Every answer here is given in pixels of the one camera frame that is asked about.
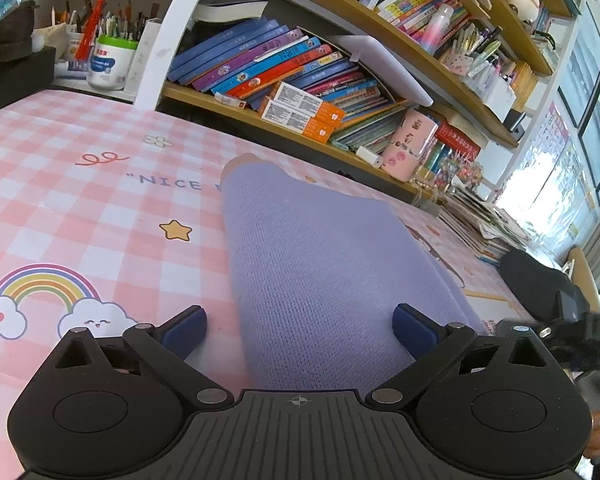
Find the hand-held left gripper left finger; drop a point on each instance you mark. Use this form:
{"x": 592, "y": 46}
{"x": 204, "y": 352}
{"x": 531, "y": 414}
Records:
{"x": 187, "y": 331}

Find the wooden chair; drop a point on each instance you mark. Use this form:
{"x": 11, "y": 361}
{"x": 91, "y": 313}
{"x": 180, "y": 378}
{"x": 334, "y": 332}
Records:
{"x": 582, "y": 275}

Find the thick red lying book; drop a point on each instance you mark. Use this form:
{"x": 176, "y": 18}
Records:
{"x": 455, "y": 139}

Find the row of thin picture books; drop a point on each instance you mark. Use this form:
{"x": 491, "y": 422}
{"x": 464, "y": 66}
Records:
{"x": 260, "y": 60}

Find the white and wooden bookshelf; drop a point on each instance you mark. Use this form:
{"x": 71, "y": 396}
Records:
{"x": 190, "y": 96}

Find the stack of papers and notebooks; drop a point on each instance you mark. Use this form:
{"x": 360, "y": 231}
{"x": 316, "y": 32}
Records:
{"x": 480, "y": 225}

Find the black box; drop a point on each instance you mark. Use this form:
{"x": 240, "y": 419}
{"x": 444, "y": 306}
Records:
{"x": 15, "y": 77}

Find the thick open black-covered book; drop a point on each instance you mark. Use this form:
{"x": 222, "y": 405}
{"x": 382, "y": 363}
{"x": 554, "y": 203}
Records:
{"x": 230, "y": 10}

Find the white pen organiser with pens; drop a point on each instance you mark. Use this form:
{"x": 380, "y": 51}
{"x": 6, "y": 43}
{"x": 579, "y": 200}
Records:
{"x": 492, "y": 92}

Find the wall calendar poster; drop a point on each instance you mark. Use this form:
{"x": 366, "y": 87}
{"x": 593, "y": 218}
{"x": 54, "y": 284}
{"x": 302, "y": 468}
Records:
{"x": 555, "y": 145}

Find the row of yellow books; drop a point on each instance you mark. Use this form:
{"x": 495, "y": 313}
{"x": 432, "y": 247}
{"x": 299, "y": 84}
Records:
{"x": 525, "y": 82}

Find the small black stand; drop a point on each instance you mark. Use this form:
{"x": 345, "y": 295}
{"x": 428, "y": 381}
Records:
{"x": 515, "y": 122}

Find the white charger plug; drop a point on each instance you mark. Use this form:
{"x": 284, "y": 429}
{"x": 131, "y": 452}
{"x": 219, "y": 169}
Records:
{"x": 370, "y": 156}

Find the wall chart poster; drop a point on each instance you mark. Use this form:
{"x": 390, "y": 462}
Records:
{"x": 580, "y": 200}

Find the purple and mauve knit sweater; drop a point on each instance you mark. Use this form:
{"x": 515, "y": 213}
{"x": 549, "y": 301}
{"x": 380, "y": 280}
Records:
{"x": 305, "y": 260}

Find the small white flat box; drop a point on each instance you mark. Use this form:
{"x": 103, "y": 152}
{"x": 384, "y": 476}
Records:
{"x": 230, "y": 100}

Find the colourful bead ornaments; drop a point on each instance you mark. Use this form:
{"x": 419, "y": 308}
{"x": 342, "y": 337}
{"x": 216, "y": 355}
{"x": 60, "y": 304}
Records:
{"x": 457, "y": 167}

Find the pink checkered cartoon desk mat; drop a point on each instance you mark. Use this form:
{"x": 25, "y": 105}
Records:
{"x": 80, "y": 200}

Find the white round ceramic jar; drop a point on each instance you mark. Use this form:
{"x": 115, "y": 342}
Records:
{"x": 522, "y": 0}

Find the red tassel ornament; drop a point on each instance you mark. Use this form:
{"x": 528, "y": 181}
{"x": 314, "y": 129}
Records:
{"x": 92, "y": 30}

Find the pink sticker tumbler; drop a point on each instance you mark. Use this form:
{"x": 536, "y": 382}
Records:
{"x": 407, "y": 147}

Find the bunch of pens and pencils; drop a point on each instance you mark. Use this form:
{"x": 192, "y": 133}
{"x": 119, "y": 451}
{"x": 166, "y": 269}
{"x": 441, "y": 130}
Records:
{"x": 110, "y": 22}

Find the white jar with blue label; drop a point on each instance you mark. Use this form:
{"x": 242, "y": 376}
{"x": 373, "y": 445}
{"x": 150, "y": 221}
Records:
{"x": 111, "y": 65}

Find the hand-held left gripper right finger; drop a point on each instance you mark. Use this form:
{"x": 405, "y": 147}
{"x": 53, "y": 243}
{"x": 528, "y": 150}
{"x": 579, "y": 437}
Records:
{"x": 412, "y": 328}

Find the pastel gradient bottle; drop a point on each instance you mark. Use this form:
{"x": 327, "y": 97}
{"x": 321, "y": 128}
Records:
{"x": 437, "y": 27}

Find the brown hat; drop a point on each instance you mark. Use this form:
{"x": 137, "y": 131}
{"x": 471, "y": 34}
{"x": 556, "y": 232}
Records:
{"x": 10, "y": 30}

